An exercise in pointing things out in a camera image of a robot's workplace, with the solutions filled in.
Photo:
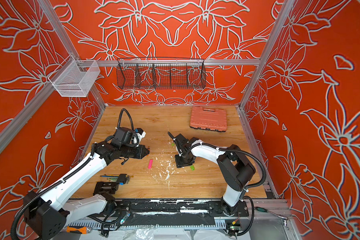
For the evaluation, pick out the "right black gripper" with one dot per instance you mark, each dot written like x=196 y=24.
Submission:
x=179 y=162

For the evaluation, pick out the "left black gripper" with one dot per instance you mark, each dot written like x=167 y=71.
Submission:
x=142 y=153

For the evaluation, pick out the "pink usb drive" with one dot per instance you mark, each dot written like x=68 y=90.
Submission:
x=150 y=164

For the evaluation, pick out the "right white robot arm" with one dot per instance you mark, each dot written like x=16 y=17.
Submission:
x=241 y=170

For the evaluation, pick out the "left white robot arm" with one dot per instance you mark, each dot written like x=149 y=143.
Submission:
x=48 y=211

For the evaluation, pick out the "hex key set holder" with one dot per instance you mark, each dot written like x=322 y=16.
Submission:
x=121 y=179

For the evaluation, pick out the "black bit holder block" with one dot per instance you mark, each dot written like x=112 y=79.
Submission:
x=107 y=187

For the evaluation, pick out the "red plastic tool case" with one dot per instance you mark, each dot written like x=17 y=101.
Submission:
x=210 y=119

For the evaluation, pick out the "clear plastic bin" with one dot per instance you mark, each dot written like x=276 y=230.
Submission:
x=74 y=78

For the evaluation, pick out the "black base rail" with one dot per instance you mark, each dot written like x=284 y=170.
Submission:
x=190 y=214

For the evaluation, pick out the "black wire basket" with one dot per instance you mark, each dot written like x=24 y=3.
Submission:
x=161 y=74

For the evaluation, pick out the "orange handled wrench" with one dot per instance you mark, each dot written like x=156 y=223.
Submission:
x=77 y=230

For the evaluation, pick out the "green handled screwdriver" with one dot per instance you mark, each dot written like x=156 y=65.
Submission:
x=263 y=210

